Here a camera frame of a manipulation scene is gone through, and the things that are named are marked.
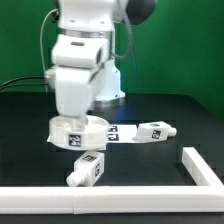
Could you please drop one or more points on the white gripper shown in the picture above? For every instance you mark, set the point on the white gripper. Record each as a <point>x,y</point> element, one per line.
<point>75,91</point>

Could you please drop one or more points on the white round stool seat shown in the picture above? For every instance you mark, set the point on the white round stool seat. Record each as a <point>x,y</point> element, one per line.
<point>61,121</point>

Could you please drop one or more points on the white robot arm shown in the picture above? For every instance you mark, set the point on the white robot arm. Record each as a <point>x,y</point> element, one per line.
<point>96,19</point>

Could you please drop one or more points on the white marker sheet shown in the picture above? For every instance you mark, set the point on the white marker sheet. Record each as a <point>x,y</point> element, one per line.
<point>123,133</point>

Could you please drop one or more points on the white L-shaped fence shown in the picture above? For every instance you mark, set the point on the white L-shaped fence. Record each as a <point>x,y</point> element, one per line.
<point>206,195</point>

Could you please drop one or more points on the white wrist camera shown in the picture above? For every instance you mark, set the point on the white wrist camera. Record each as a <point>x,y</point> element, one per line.
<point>78,52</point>

